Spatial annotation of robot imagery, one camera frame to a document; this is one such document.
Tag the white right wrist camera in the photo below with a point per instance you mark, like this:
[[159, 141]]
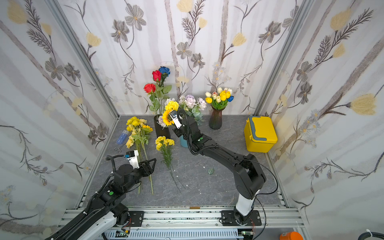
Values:
[[175, 119]]

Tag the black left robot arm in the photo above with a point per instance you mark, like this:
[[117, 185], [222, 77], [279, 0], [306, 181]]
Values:
[[105, 209]]

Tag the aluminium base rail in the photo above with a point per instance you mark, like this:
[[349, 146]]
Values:
[[205, 223]]

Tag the small metal scissors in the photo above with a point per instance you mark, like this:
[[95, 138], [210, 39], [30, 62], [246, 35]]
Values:
[[118, 149]]

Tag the black vase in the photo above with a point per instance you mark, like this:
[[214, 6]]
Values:
[[161, 131]]

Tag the single yellow marigold stem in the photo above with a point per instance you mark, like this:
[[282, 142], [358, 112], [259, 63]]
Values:
[[169, 161]]

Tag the small sunflower stem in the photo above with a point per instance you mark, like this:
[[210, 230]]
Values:
[[167, 118]]

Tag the mixed tulip sunflower bouquet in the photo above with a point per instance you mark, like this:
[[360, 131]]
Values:
[[219, 99]]

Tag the yellow lidded box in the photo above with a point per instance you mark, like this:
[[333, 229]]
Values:
[[260, 134]]

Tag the small green fallen leaf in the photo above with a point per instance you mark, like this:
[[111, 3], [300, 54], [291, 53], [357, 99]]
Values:
[[211, 171]]

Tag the orange object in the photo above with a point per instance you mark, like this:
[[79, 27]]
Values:
[[291, 236]]

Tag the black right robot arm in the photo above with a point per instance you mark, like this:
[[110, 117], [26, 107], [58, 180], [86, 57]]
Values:
[[248, 174]]

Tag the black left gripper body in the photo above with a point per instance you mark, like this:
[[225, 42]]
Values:
[[139, 172]]

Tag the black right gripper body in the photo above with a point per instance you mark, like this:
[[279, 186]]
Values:
[[183, 127]]

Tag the dark glass vase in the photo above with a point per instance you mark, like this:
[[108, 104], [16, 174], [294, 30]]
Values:
[[215, 121]]

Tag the blue pill organizer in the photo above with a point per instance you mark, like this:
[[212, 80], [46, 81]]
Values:
[[122, 138]]

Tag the red rose bouquet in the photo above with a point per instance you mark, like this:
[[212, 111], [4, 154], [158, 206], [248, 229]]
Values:
[[158, 91]]

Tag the yellow rose bunch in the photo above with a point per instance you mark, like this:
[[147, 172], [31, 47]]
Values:
[[140, 136]]

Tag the yellow marigold bouquet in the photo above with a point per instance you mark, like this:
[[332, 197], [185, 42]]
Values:
[[194, 107]]

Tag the teal vase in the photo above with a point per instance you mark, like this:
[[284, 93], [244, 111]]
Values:
[[183, 142]]

